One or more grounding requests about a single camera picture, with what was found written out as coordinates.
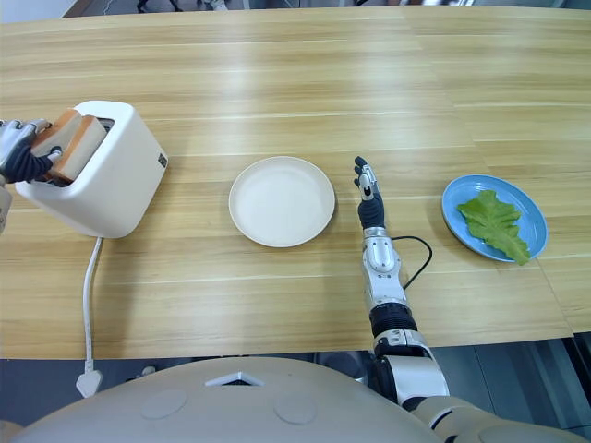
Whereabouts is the bread slice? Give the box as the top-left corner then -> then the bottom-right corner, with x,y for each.
47,114 -> 108,184
30,108 -> 84,158

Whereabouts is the cream toaster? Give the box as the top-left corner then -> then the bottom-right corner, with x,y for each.
15,100 -> 170,240

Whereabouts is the white cord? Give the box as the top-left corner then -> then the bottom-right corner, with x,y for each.
76,235 -> 104,399

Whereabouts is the robot body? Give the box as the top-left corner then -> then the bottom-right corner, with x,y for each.
7,356 -> 442,443

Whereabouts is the green lettuce leaf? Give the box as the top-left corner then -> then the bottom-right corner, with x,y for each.
456,189 -> 532,267

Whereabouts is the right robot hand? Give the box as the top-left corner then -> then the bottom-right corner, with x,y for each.
352,156 -> 387,231

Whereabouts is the blue plate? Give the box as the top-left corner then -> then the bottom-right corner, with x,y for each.
441,174 -> 549,263

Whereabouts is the black cable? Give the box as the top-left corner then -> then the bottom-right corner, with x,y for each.
390,235 -> 434,292

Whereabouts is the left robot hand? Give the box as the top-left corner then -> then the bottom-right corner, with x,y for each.
0,118 -> 64,185

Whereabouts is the cream plate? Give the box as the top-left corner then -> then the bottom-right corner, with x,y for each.
228,156 -> 336,248

